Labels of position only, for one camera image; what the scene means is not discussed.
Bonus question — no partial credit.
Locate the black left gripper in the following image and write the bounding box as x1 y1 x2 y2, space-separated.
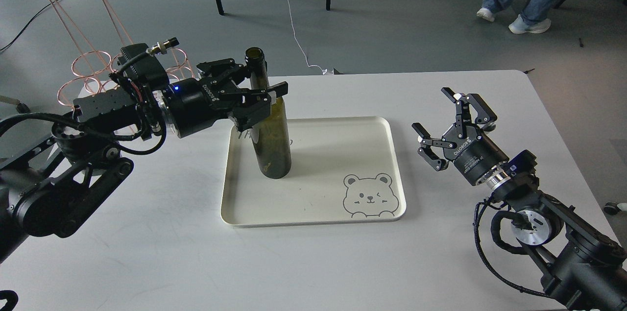
162 58 289 138

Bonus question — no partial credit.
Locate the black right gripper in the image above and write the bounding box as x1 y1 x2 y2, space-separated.
412 87 509 186

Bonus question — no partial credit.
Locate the dark green wine bottle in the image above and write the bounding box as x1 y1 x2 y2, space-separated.
245 47 291 179

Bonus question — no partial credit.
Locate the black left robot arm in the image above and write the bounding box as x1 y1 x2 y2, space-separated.
1 37 288 261

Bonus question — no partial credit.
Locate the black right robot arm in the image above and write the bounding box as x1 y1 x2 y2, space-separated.
412 87 627 311

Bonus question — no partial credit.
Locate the cream tray with bear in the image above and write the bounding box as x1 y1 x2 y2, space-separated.
221 116 406 228

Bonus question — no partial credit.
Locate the chair caster at left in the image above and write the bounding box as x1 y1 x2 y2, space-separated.
0 95 31 114

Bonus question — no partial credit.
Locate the copper wire wine rack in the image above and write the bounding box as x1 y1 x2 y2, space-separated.
46 0 196 108

